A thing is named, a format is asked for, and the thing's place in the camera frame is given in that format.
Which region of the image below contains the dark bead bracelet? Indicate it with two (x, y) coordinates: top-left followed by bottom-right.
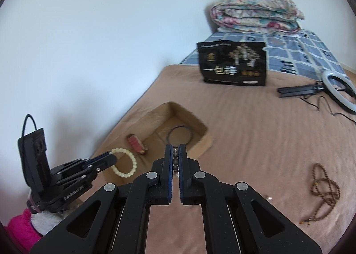
(172, 146), (180, 174)

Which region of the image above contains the brown blanket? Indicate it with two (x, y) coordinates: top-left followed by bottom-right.
(90, 63), (356, 254)

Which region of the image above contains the black ring light cable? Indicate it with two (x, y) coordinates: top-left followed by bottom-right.
(301, 94), (356, 124)

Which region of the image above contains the red bead bracelet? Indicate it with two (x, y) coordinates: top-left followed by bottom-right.
(126, 134), (148, 156)

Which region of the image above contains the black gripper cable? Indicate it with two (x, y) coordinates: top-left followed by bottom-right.
(22, 114), (38, 138)

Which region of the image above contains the black bangle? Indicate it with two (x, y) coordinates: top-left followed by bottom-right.
(167, 125), (193, 147)

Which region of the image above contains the brown bead necklace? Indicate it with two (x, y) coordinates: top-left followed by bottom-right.
(300, 162), (342, 226)

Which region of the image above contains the black ring light stand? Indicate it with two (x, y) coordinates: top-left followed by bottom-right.
(277, 82), (325, 98)

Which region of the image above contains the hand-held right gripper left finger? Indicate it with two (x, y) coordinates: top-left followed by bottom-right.
(29, 144), (173, 254)

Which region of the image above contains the folded floral quilt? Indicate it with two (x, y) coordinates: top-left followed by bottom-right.
(210, 0), (305, 35)

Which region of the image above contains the black printed bag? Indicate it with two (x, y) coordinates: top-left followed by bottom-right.
(197, 40), (268, 87)

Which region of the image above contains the brown cardboard box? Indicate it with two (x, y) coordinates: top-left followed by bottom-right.
(103, 101), (213, 183)

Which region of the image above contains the cream bead bracelet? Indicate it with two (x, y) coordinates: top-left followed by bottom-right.
(111, 147), (138, 179)

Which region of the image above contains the white ring light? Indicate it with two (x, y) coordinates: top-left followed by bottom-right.
(321, 70), (356, 113)

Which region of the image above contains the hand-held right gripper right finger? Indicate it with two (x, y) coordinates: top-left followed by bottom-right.
(178, 144), (329, 254)

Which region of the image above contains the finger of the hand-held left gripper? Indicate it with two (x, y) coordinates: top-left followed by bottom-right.
(82, 151), (118, 168)
(83, 159), (117, 186)

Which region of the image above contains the blue checked bedsheet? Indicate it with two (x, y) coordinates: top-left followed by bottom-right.
(179, 29), (348, 77)

